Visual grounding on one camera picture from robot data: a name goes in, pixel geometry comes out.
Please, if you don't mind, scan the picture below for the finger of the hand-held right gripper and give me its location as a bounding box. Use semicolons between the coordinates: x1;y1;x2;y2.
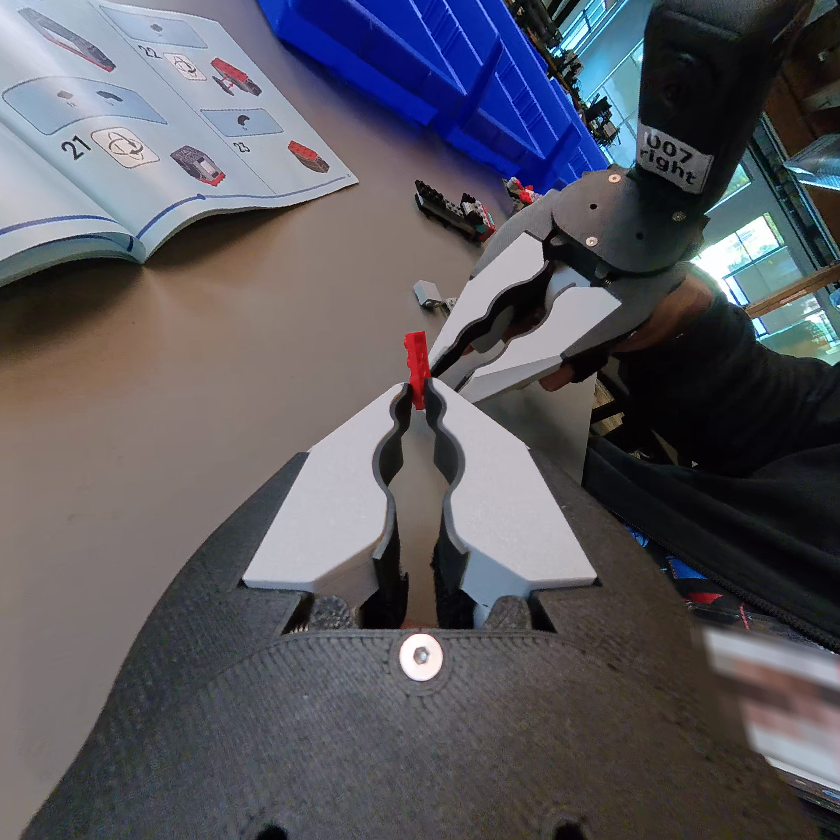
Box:
428;231;552;385
458;268;626;404

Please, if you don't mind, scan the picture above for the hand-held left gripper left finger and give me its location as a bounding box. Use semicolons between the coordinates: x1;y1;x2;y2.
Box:
241;381;413;619

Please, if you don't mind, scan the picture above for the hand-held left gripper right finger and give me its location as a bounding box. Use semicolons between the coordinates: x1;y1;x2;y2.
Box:
423;379;599;626

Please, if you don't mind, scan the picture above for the toy brick truck model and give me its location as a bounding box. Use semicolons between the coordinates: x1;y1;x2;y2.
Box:
413;178;498;245

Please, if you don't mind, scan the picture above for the red toy brick plate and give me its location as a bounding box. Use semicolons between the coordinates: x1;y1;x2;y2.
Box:
403;331;433;412

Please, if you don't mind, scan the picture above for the blue plastic parts bin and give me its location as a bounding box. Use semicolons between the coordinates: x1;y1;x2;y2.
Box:
256;0;613;193

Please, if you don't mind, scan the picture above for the brick instruction booklet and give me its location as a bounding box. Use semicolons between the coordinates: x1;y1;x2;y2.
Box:
0;0;361;289

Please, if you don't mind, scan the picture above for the person's right forearm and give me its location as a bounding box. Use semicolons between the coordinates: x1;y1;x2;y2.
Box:
591;262;840;481

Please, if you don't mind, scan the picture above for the grey desk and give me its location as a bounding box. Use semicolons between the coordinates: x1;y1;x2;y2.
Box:
0;0;618;840

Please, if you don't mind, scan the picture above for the person's right hand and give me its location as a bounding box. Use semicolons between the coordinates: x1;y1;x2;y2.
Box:
541;262;716;392

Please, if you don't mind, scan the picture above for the red white brick model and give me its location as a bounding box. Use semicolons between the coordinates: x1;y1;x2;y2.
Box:
502;176;550;215

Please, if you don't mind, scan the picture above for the large glass window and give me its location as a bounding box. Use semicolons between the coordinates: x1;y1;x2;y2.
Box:
689;157;840;359

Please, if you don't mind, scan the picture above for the person's printed dark shirt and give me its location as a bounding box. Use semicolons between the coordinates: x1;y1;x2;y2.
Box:
630;518;788;626

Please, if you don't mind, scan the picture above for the person's black jacket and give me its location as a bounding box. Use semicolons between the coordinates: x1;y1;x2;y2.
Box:
581;430;840;655

